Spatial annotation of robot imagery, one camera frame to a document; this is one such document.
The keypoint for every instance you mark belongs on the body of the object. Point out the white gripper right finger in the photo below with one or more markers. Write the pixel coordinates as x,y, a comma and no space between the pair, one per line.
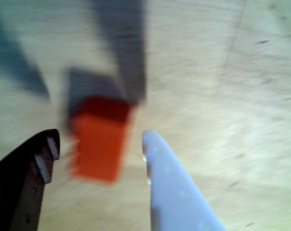
174,199

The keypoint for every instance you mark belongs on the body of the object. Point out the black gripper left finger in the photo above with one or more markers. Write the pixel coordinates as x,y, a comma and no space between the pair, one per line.
13,187

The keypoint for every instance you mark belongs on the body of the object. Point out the red lego block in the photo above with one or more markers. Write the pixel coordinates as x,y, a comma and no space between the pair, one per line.
99,144

